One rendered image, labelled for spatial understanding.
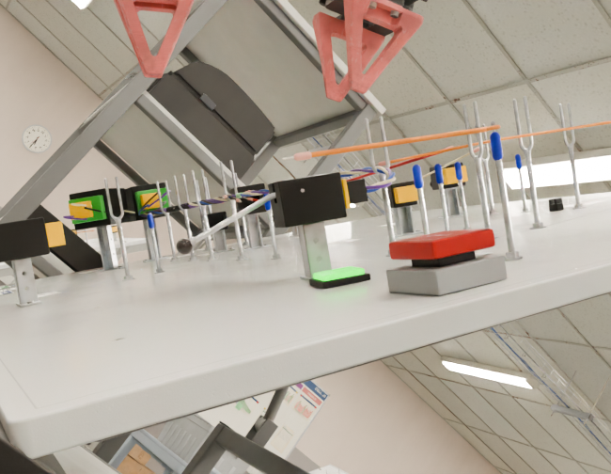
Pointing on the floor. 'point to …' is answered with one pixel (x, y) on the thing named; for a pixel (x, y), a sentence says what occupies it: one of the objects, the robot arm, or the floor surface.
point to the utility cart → (152, 452)
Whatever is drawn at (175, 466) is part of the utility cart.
